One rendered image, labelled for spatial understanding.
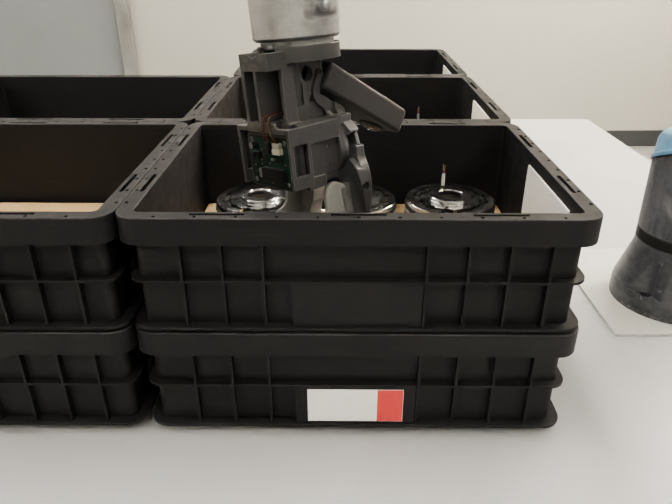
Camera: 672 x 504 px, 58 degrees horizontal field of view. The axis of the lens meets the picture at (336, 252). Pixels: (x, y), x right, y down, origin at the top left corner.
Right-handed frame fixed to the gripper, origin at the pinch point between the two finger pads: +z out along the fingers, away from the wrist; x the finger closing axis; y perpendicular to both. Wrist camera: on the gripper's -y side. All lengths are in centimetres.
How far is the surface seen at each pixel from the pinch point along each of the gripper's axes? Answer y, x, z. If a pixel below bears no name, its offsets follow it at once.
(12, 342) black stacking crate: 27.2, -13.7, 2.4
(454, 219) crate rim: 0.3, 14.5, -6.2
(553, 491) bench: -1.9, 22.9, 18.0
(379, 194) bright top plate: -12.6, -5.3, -1.8
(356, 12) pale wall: -230, -216, -20
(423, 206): -13.4, 0.6, -1.0
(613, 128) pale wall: -345, -112, 62
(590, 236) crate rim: -7.5, 22.1, -3.8
